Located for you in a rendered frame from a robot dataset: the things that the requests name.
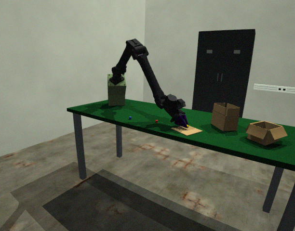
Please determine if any beige flat mat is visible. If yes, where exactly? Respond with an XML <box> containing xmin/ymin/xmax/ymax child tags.
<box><xmin>171</xmin><ymin>126</ymin><xmax>203</xmax><ymax>136</ymax></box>

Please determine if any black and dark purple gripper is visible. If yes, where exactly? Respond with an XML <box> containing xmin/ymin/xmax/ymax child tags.
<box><xmin>169</xmin><ymin>112</ymin><xmax>188</xmax><ymax>128</ymax></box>

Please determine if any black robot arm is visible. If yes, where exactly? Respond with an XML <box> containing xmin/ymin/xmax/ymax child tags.
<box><xmin>109</xmin><ymin>39</ymin><xmax>186</xmax><ymax>116</ymax></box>

